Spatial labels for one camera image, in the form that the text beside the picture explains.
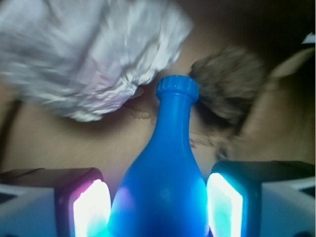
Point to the crumpled white paper ball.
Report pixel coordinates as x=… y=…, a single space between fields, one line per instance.
x=82 y=59

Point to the brown rock chunk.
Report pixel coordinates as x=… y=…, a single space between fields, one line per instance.
x=230 y=81

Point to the brown paper bag tray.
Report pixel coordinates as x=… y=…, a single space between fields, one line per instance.
x=281 y=126

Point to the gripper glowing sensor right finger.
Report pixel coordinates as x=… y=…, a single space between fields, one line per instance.
x=262 y=199

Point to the blue plastic bottle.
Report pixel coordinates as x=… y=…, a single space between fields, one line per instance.
x=163 y=193

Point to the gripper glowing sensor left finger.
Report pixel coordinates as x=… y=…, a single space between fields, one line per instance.
x=41 y=202

